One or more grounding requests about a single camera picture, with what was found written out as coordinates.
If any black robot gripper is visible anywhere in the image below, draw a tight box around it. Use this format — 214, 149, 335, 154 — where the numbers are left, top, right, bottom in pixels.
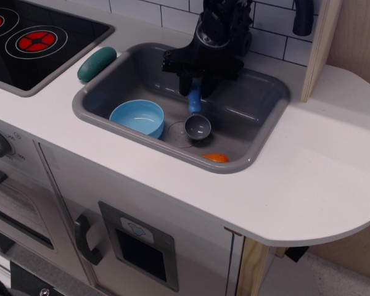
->
162, 27, 244, 99

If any blue handled grey spoon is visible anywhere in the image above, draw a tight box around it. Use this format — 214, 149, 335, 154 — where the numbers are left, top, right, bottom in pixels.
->
184, 83, 212, 141

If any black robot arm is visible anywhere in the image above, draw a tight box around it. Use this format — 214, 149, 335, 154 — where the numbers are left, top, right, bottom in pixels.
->
162, 1, 252, 98

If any grey plastic sink basin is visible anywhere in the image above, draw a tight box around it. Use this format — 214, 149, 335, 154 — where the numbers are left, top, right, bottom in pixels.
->
72, 43, 290, 173

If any light blue bowl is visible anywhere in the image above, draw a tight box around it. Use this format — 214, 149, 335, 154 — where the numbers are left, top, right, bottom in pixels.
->
109, 99, 165, 139

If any orange toy fruit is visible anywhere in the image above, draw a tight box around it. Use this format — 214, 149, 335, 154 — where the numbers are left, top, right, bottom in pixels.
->
202, 153, 229, 163

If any teal green oblong toy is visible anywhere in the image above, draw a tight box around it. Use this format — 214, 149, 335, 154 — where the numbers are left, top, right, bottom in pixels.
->
77, 46, 117, 83

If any black toy faucet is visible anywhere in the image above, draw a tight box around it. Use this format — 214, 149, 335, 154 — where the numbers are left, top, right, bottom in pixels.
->
249, 1, 315, 65

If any black toy stovetop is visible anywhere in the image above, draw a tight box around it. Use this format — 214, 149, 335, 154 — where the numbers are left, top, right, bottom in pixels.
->
0, 1, 114, 97

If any grey ice dispenser panel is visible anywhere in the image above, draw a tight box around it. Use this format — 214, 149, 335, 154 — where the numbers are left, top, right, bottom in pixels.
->
99, 201, 179, 292

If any toy oven door window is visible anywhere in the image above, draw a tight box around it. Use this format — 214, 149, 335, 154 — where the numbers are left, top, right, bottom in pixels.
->
0, 178, 55, 250

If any light wooden side post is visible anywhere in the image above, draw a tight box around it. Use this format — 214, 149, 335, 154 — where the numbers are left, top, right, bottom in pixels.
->
300, 0, 342, 102

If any dark grey cabinet handle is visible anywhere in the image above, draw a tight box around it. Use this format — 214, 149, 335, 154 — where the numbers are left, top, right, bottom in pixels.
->
73, 215, 102, 266

